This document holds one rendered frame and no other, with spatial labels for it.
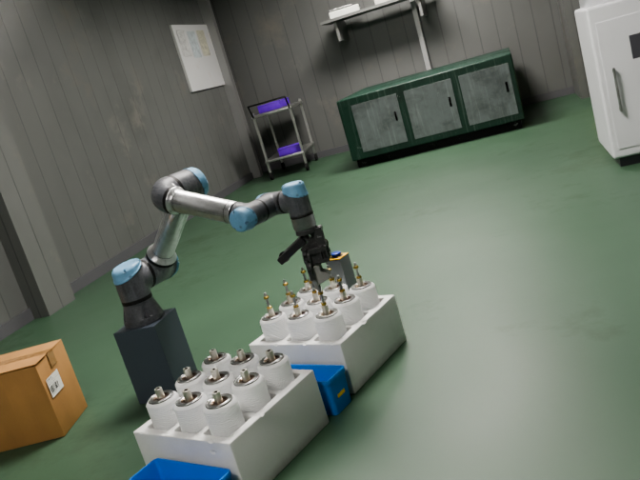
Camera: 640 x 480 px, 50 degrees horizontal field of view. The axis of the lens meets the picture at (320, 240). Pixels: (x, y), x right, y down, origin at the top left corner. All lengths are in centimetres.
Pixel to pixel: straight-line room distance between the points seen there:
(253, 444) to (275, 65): 727
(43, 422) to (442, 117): 494
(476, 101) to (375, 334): 460
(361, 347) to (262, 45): 688
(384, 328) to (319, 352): 28
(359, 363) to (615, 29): 267
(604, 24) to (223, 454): 324
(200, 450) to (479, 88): 531
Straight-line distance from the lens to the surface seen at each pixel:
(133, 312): 268
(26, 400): 282
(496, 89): 675
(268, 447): 196
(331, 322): 225
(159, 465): 207
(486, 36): 844
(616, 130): 437
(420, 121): 682
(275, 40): 884
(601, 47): 431
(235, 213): 212
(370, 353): 236
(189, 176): 246
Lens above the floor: 100
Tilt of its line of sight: 13 degrees down
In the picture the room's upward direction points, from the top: 16 degrees counter-clockwise
